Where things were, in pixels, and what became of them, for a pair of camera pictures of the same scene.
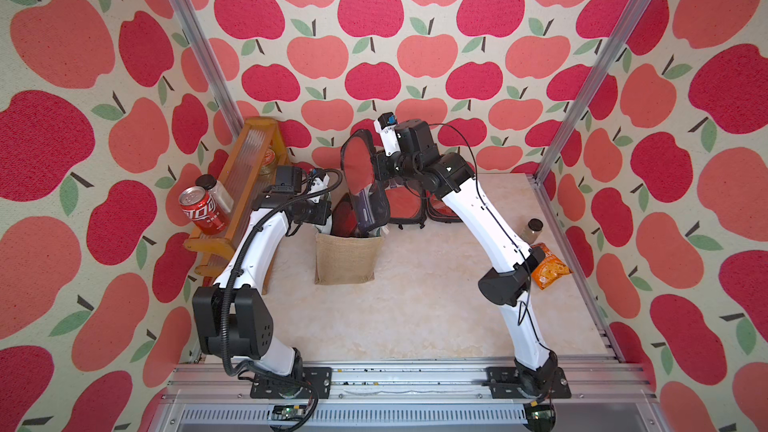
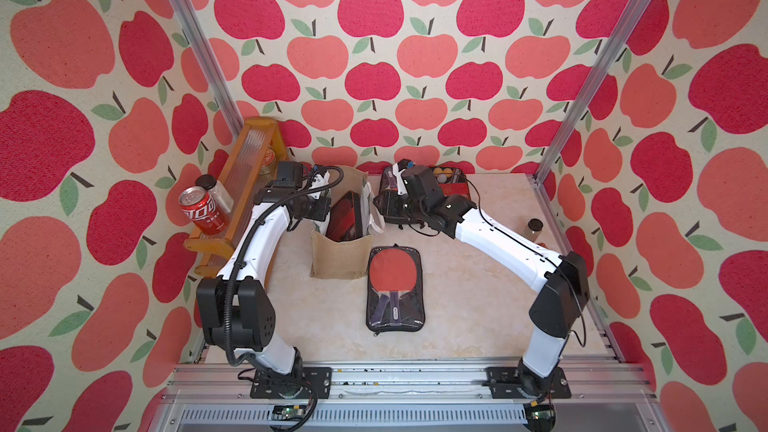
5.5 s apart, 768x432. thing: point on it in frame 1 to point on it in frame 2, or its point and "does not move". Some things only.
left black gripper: (324, 208) does not move
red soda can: (202, 210) does not move
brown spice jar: (532, 230) does not move
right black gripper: (382, 159) to (388, 206)
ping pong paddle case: (368, 199) to (395, 293)
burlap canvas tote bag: (345, 259) does not move
